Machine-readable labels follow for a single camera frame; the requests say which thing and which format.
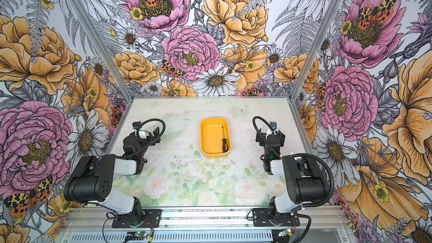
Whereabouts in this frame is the aluminium corner post left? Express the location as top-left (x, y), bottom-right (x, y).
top-left (67, 0), bottom-right (134, 104)

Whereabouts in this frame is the left green circuit board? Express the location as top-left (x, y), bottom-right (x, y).
top-left (124, 231), bottom-right (153, 243)

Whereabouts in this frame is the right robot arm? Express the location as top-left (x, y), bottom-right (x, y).
top-left (253, 128), bottom-right (335, 227)

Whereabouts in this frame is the aluminium corner post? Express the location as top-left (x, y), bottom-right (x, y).
top-left (67, 0), bottom-right (134, 104)
top-left (290, 0), bottom-right (344, 102)

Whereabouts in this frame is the white vented cable duct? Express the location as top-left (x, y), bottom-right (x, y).
top-left (63, 229), bottom-right (273, 243)

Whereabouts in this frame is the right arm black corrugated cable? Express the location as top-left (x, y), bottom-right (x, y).
top-left (252, 116), bottom-right (335, 243)

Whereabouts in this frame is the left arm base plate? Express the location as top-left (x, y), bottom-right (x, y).
top-left (111, 209), bottom-right (162, 228)

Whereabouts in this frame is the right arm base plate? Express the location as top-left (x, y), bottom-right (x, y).
top-left (252, 208), bottom-right (300, 227)

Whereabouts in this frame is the yellow plastic bin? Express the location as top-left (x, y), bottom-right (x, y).
top-left (200, 118), bottom-right (231, 159)

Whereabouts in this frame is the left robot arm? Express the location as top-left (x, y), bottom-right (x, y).
top-left (64, 127), bottom-right (161, 227)

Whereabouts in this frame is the orange handled screwdriver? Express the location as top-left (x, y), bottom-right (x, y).
top-left (222, 126), bottom-right (228, 153)

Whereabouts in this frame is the right green circuit board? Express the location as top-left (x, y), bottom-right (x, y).
top-left (272, 228), bottom-right (293, 237)

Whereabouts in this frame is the green circuit board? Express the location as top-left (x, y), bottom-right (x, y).
top-left (272, 228), bottom-right (293, 237)
top-left (124, 231), bottom-right (153, 243)

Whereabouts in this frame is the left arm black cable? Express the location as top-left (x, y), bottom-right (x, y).
top-left (121, 118), bottom-right (167, 161)

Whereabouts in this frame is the aluminium corner post right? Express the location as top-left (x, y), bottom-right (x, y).
top-left (290, 0), bottom-right (344, 102)

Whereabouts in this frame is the aluminium front rail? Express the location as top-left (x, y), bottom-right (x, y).
top-left (60, 205), bottom-right (349, 232)

